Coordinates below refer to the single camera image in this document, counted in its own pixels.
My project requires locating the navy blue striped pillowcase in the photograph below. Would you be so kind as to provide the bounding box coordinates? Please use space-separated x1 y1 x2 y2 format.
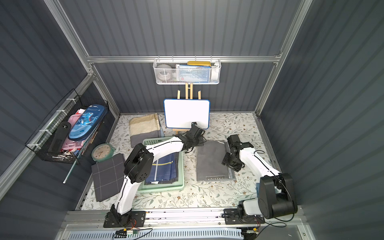
145 153 179 185

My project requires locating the mint green plastic basket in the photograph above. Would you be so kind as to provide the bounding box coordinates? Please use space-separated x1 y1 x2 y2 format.
139 152 185 193

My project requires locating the beige grey striped pillowcase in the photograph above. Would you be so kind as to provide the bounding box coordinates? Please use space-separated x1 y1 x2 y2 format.
129 114 164 148

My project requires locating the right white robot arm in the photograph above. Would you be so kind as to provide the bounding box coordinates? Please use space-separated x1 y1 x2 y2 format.
222 135 298 221

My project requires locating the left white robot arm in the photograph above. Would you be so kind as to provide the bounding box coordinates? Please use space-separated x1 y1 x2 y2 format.
110 122 205 225

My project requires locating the dark grey checked pillowcase left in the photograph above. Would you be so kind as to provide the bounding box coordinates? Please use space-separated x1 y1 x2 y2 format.
92 153 125 202

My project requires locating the blue framed whiteboard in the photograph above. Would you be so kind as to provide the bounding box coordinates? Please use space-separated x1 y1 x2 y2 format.
164 99 211 130

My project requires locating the blue white box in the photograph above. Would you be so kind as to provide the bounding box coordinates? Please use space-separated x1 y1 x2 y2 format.
176 65 211 84

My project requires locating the white tape roll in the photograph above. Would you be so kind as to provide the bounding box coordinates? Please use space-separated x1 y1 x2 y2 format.
155 64 173 82

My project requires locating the yellow flat object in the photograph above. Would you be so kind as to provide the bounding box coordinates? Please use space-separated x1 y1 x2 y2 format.
187 61 212 67

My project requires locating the green round alarm clock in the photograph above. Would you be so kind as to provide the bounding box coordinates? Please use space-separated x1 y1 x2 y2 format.
91 143 116 162

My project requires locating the blue shark pencil case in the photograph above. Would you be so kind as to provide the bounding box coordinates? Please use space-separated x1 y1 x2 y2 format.
71 104 108 141

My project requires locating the pink pouch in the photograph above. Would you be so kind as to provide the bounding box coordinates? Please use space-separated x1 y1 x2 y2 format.
61 109 85 154

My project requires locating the black remote-like object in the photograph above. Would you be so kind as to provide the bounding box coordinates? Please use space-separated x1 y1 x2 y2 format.
48 122 72 154

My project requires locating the silver metal rod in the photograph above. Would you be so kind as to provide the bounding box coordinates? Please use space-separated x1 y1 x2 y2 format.
63 160 79 184

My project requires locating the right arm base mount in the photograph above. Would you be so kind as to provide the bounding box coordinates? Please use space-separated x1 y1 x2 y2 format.
221 209 265 226

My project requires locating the white mesh wall basket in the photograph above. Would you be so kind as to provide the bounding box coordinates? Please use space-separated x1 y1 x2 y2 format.
153 59 222 85

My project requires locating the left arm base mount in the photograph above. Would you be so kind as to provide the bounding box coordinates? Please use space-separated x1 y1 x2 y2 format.
103 211 146 229

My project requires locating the black wire wall basket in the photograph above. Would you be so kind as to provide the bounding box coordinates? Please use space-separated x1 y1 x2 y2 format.
26 90 113 165

